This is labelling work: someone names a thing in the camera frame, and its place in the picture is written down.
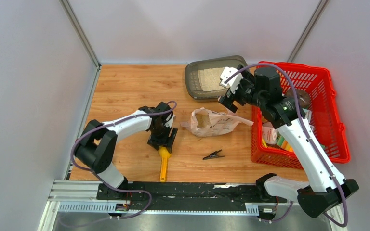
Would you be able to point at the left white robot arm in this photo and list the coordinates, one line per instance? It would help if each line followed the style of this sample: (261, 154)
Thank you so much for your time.
(94, 150)

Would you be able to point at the red plastic basket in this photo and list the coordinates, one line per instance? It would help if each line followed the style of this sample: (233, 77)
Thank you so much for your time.
(329, 130)

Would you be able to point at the brown round tin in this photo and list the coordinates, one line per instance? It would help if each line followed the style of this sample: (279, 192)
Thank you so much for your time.
(303, 97)

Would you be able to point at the black bag clip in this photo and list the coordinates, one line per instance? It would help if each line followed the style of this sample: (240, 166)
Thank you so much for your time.
(213, 155)

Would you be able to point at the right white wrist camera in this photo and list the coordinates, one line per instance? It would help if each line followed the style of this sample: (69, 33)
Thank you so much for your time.
(227, 82)

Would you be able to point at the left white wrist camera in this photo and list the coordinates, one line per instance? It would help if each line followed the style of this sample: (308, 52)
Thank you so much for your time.
(169, 120)

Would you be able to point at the small pink pack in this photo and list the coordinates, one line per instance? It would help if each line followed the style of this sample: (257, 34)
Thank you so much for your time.
(269, 134)

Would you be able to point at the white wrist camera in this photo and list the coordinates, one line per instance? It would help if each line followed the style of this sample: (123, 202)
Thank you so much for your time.
(227, 82)
(169, 120)

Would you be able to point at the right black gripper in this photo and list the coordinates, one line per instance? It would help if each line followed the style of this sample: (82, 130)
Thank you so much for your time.
(248, 78)

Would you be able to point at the pink cat litter bag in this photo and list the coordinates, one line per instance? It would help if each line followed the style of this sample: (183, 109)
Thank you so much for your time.
(207, 123)

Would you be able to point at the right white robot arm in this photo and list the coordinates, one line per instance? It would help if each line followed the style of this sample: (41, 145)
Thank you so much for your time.
(326, 187)

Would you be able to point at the grey litter box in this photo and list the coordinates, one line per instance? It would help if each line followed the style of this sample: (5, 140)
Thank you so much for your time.
(202, 78)

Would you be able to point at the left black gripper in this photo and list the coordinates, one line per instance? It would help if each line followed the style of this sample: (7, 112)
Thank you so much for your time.
(169, 141)

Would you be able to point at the yellow plastic scoop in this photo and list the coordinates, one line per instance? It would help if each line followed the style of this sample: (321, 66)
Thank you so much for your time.
(165, 155)

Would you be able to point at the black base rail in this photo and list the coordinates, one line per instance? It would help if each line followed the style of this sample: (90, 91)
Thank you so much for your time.
(187, 196)

